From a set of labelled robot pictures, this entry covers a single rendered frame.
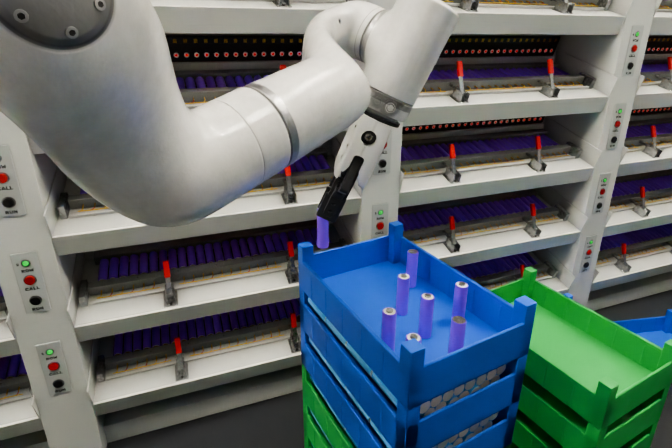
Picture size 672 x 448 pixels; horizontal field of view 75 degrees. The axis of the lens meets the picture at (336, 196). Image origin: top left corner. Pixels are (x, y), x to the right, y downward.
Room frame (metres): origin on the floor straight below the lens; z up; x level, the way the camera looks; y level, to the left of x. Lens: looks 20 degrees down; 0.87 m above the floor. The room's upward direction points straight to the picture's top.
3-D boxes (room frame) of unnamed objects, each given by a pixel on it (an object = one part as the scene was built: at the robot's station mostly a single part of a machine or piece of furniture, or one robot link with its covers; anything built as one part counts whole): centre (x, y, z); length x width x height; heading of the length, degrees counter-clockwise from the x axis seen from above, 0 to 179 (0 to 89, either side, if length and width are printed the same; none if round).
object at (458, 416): (0.56, -0.10, 0.44); 0.30 x 0.20 x 0.08; 28
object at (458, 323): (0.45, -0.15, 0.52); 0.02 x 0.02 x 0.06
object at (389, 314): (0.47, -0.07, 0.52); 0.02 x 0.02 x 0.06
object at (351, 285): (0.56, -0.10, 0.52); 0.30 x 0.20 x 0.08; 28
